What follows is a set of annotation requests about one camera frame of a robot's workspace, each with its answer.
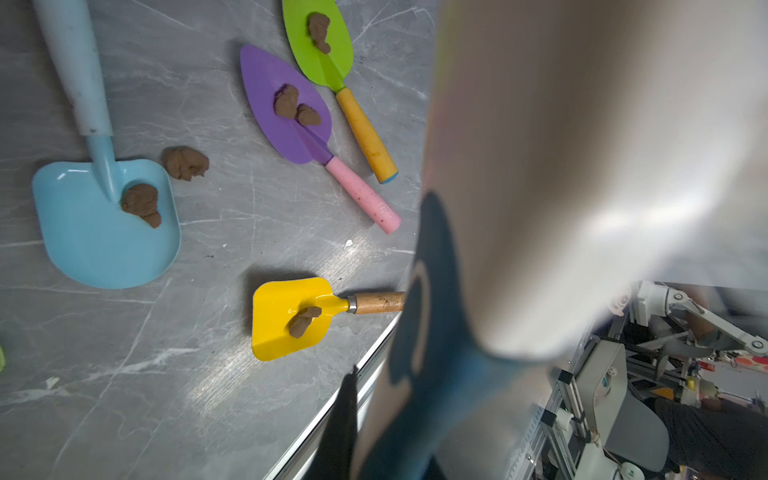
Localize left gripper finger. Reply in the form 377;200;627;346
305;368;358;480

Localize light blue scoop trowel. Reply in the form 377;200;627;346
32;1;181;289

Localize scrub brush blue white handle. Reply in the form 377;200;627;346
350;1;767;479

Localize brown soil lump on table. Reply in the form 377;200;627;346
162;146;210;181

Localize yellow scoop wooden handle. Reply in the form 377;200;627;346
251;277;406;362

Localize purple trowel pink handle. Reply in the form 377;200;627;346
239;45;401;234

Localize green leaf trowel yellow handle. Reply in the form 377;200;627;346
281;0;399;184

